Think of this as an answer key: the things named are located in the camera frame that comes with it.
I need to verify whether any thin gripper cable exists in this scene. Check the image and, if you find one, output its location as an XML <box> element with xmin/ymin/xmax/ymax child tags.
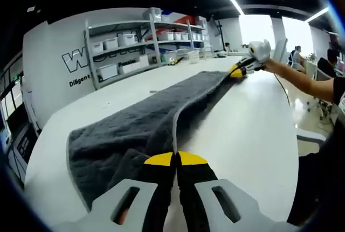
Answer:
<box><xmin>273</xmin><ymin>72</ymin><xmax>294</xmax><ymax>107</ymax></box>

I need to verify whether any person's black shirt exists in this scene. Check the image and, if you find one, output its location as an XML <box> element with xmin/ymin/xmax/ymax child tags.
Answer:
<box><xmin>285</xmin><ymin>75</ymin><xmax>345</xmax><ymax>227</ymax></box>

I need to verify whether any dark equipment cabinet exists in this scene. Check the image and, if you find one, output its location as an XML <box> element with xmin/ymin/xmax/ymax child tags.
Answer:
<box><xmin>7</xmin><ymin>123</ymin><xmax>42</xmax><ymax>183</ymax></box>

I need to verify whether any row of white storage bins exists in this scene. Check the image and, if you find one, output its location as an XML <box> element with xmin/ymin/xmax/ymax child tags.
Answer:
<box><xmin>90</xmin><ymin>13</ymin><xmax>210</xmax><ymax>55</ymax></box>

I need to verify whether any idle hand-held gripper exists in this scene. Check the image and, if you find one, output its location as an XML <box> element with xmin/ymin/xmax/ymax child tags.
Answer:
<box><xmin>168</xmin><ymin>56</ymin><xmax>187</xmax><ymax>66</ymax></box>

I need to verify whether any grey fluffy towel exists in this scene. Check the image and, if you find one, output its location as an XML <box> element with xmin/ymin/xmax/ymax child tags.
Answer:
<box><xmin>66</xmin><ymin>70</ymin><xmax>245</xmax><ymax>213</ymax></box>

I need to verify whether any grey metal shelf unit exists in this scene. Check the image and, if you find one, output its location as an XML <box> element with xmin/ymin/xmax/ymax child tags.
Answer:
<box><xmin>84</xmin><ymin>7</ymin><xmax>211</xmax><ymax>90</ymax></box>

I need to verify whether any dark screen on tripod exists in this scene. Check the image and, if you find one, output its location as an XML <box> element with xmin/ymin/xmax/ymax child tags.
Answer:
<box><xmin>209</xmin><ymin>15</ymin><xmax>227</xmax><ymax>53</ymax></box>

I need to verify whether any white monitor back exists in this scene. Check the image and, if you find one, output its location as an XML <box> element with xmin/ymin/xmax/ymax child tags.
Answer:
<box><xmin>273</xmin><ymin>38</ymin><xmax>289</xmax><ymax>65</ymax></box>

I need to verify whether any large white storage box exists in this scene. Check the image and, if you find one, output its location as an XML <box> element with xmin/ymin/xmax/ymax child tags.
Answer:
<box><xmin>96</xmin><ymin>64</ymin><xmax>119</xmax><ymax>81</ymax></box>

